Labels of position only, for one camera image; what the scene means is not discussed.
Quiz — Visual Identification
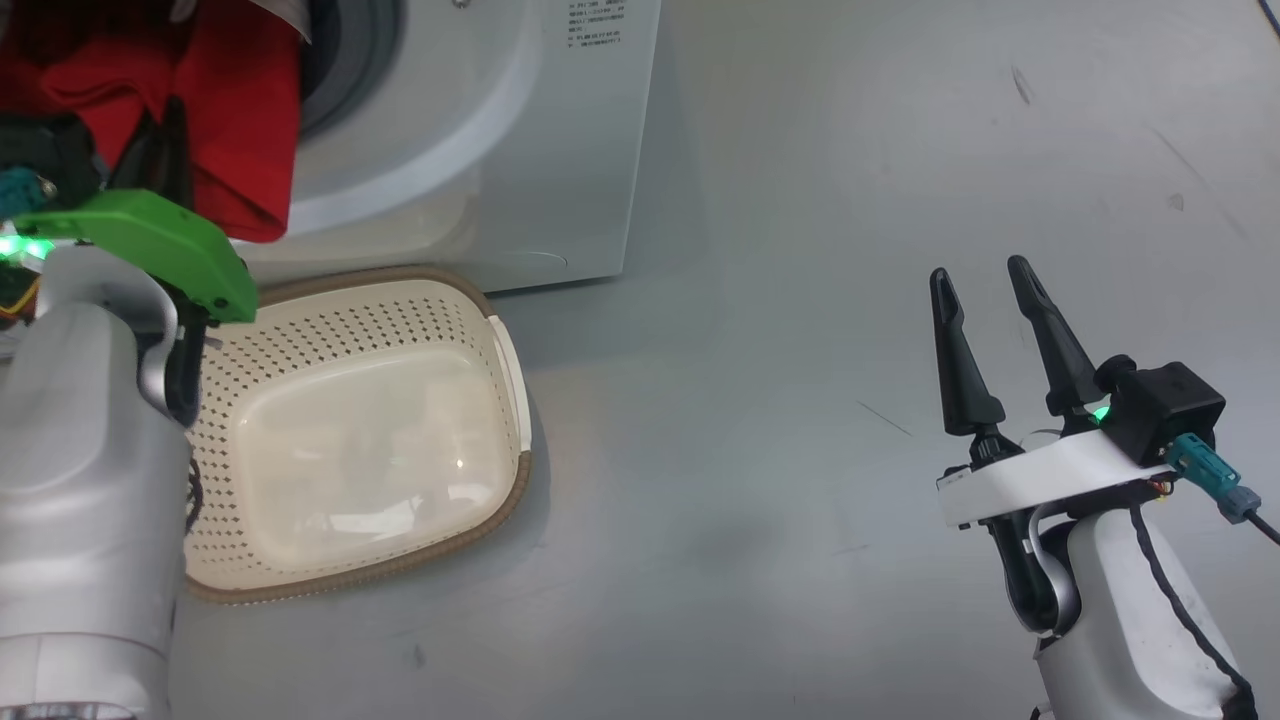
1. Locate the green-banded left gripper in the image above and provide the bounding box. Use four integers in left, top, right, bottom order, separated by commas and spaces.
0, 95, 259, 323

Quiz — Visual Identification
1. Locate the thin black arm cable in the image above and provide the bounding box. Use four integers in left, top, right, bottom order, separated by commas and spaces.
1130, 505, 1259, 720

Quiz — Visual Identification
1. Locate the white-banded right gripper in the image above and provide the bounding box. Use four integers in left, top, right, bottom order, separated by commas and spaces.
929, 255, 1181, 633

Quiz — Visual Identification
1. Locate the cream perforated laundry basket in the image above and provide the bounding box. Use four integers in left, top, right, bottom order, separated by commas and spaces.
180, 265, 533, 604

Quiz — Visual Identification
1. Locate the black cable with teal plug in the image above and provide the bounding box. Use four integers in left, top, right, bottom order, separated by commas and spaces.
0, 168, 56, 219
1163, 433, 1280, 548

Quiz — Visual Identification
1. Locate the white washing machine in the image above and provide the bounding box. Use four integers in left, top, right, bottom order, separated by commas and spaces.
230, 0, 663, 294

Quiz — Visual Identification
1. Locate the red garment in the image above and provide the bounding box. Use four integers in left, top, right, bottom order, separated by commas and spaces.
0, 0, 311, 243

